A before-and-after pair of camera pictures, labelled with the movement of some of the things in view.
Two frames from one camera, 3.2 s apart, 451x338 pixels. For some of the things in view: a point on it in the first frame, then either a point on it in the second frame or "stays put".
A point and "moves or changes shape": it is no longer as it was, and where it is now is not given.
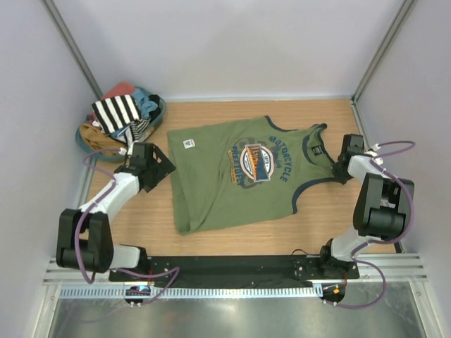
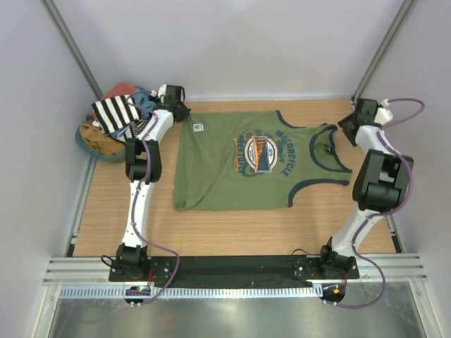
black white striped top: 118,113 stays put
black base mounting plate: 233,271 stays put
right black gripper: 339,176 -> 343,124
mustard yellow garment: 96,139 stays put
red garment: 119,90 stays put
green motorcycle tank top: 230,173 moves or changes shape
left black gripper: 164,165 -> 186,112
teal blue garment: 144,103 stays put
